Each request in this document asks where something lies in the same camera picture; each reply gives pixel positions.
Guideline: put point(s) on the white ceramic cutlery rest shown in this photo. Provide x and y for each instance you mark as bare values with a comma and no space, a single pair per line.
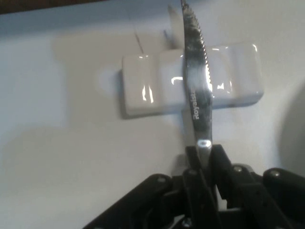
147,78

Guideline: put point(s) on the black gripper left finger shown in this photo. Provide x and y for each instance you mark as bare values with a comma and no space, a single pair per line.
193,181

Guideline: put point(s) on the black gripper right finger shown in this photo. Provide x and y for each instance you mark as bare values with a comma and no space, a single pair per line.
250,190

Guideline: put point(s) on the serrated steel table knife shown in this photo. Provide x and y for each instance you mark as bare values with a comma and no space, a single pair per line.
197,95

